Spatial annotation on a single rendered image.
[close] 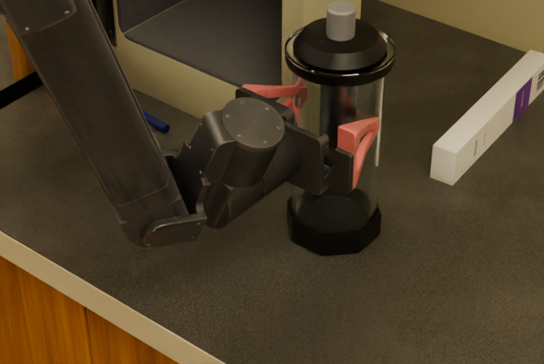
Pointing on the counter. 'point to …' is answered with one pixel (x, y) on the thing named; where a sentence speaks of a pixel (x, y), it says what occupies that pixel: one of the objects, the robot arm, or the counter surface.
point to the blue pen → (156, 122)
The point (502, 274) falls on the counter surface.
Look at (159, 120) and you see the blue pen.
